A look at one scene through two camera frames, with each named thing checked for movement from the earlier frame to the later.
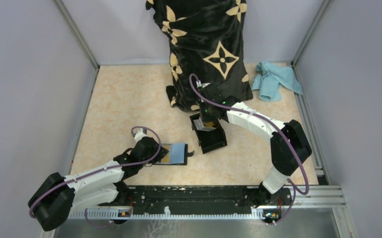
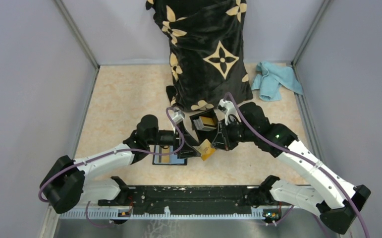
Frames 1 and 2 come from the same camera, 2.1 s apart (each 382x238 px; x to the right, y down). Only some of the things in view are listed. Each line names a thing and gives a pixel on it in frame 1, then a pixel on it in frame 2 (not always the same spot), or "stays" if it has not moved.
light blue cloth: x=269 y=79 stays
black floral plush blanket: x=205 y=40 stays
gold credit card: x=166 y=159 stays
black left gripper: x=162 y=152 → x=188 y=150
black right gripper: x=204 y=118 → x=221 y=140
